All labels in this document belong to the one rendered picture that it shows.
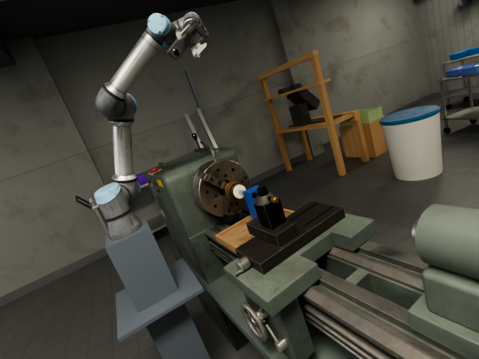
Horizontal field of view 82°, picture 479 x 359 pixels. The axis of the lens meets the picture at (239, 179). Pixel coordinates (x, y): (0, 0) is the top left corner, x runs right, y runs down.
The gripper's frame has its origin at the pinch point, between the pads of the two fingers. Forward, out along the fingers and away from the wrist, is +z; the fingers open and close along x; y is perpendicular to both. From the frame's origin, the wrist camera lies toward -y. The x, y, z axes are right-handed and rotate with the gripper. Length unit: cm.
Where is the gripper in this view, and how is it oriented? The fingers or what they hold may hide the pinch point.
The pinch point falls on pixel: (187, 48)
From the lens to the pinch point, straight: 106.2
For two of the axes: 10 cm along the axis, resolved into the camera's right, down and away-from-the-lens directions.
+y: 7.7, -5.4, -3.5
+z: 1.2, 6.6, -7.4
